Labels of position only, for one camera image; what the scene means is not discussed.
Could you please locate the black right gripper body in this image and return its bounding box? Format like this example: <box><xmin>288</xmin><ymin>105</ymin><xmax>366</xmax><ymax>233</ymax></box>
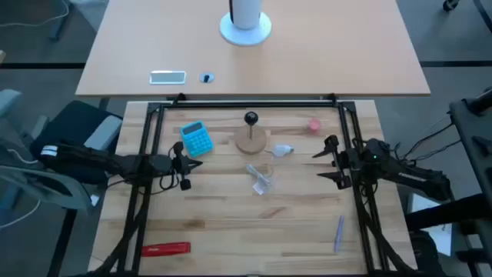
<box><xmin>324</xmin><ymin>134</ymin><xmax>364</xmax><ymax>190</ymax></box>

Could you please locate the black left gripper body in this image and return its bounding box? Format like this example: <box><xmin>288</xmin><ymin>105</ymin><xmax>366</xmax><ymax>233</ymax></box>
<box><xmin>168</xmin><ymin>140</ymin><xmax>192</xmax><ymax>192</ymax></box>

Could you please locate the white lightbulb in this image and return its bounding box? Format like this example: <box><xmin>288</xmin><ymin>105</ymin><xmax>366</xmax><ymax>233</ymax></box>
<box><xmin>268</xmin><ymin>144</ymin><xmax>295</xmax><ymax>158</ymax></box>

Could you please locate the wooden base lamp black socket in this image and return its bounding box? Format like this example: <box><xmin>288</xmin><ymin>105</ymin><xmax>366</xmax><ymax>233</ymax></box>
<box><xmin>234</xmin><ymin>111</ymin><xmax>268</xmax><ymax>155</ymax></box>

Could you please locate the teal flat dish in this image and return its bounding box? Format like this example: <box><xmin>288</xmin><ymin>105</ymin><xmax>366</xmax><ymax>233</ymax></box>
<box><xmin>179</xmin><ymin>121</ymin><xmax>214</xmax><ymax>159</ymax></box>

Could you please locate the purple pen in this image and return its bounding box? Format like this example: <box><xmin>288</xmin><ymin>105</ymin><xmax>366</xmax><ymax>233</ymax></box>
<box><xmin>333</xmin><ymin>215</ymin><xmax>345</xmax><ymax>254</ymax></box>

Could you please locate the red marker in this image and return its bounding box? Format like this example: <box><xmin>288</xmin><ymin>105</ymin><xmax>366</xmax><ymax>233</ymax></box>
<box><xmin>141</xmin><ymin>242</ymin><xmax>191</xmax><ymax>258</ymax></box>

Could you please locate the white smartphone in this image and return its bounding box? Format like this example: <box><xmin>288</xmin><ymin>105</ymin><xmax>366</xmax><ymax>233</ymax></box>
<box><xmin>149</xmin><ymin>70</ymin><xmax>188</xmax><ymax>85</ymax></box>

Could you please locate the white paper sheet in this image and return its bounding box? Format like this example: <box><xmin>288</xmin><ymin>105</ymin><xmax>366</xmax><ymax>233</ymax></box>
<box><xmin>407</xmin><ymin>192</ymin><xmax>454</xmax><ymax>257</ymax></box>

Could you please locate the beige desk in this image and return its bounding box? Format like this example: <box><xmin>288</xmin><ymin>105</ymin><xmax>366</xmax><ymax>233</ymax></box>
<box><xmin>75</xmin><ymin>0</ymin><xmax>431</xmax><ymax>97</ymax></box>

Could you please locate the dark blue office chair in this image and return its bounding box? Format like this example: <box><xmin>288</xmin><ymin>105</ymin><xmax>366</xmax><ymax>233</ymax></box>
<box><xmin>0</xmin><ymin>88</ymin><xmax>124</xmax><ymax>216</ymax></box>

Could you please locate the black equipment cart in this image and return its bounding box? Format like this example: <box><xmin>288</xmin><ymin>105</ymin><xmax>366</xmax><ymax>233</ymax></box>
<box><xmin>405</xmin><ymin>86</ymin><xmax>492</xmax><ymax>277</ymax></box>

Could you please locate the white cylindrical base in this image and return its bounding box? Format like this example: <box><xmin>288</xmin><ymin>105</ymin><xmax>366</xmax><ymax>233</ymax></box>
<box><xmin>219</xmin><ymin>0</ymin><xmax>272</xmax><ymax>47</ymax></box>

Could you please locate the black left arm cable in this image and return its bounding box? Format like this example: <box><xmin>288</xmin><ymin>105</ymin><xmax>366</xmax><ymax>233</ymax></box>
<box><xmin>158</xmin><ymin>168</ymin><xmax>182</xmax><ymax>192</ymax></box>

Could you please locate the black aluminium table frame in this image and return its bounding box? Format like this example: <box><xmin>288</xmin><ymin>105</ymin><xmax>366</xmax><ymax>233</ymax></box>
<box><xmin>88</xmin><ymin>93</ymin><xmax>418</xmax><ymax>277</ymax></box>

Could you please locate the clear lamp cord bundle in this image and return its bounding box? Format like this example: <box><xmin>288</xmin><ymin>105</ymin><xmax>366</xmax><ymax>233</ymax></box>
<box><xmin>245</xmin><ymin>163</ymin><xmax>274</xmax><ymax>196</ymax></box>

